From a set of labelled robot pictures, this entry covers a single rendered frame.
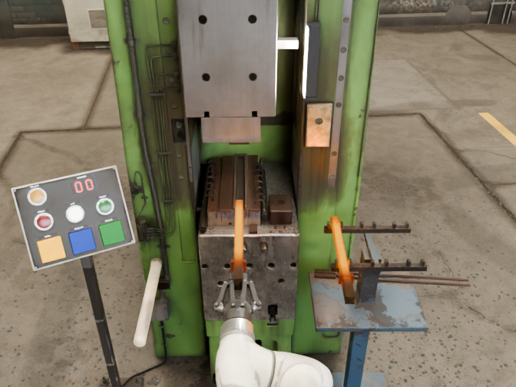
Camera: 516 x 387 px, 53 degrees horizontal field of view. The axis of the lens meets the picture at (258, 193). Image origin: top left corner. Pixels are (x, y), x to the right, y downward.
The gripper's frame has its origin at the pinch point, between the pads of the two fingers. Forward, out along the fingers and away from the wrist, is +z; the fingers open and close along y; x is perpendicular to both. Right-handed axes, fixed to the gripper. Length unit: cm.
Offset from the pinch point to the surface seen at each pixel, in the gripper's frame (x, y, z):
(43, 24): -97, -276, 613
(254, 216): -11.3, 5.4, 43.9
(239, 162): -9, 0, 80
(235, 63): 48, 0, 45
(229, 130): 25, -3, 44
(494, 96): -112, 262, 388
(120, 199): 3, -41, 36
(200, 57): 50, -11, 45
